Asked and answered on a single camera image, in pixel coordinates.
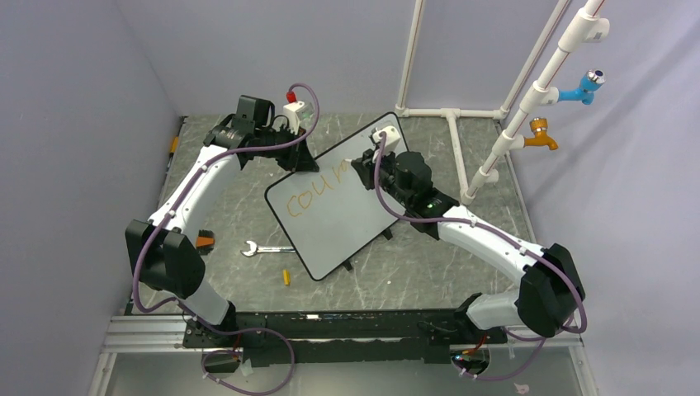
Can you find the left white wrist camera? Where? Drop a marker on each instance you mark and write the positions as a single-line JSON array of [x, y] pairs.
[[301, 115]]

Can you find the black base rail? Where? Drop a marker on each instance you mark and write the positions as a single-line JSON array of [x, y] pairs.
[[433, 336]]

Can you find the orange tap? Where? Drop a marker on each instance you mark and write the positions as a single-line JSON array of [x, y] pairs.
[[539, 127]]

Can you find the white pvc pipe frame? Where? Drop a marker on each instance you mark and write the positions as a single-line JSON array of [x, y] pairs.
[[461, 59]]

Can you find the black-framed whiteboard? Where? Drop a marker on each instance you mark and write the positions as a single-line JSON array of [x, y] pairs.
[[328, 215]]

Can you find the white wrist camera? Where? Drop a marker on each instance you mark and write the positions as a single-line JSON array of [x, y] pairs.
[[301, 115], [390, 134]]

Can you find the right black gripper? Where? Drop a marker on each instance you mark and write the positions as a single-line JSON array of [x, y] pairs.
[[366, 167]]

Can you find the silver wrench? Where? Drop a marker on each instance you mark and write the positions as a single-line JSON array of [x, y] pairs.
[[254, 249]]

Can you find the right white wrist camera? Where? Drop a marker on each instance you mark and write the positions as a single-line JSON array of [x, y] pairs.
[[390, 134]]

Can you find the blue tap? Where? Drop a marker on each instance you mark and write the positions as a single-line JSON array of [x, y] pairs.
[[585, 92]]

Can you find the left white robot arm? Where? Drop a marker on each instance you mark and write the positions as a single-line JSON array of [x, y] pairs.
[[162, 249]]

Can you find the yellow marker cap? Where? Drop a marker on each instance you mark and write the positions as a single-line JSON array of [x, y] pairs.
[[286, 277]]

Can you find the orange black clamp tool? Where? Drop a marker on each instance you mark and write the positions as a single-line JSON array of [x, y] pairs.
[[205, 242]]

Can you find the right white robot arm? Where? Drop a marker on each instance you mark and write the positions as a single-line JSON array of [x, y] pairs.
[[549, 289]]

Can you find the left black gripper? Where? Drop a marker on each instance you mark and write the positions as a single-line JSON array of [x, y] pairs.
[[304, 162]]

